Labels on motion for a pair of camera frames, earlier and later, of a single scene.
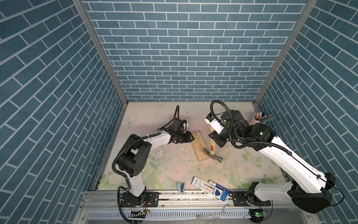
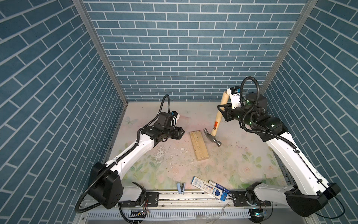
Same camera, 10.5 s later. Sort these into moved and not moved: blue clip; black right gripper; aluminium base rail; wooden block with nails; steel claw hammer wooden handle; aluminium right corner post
Moved: steel claw hammer wooden handle; black right gripper
Not moved: wooden block with nails; aluminium base rail; aluminium right corner post; blue clip
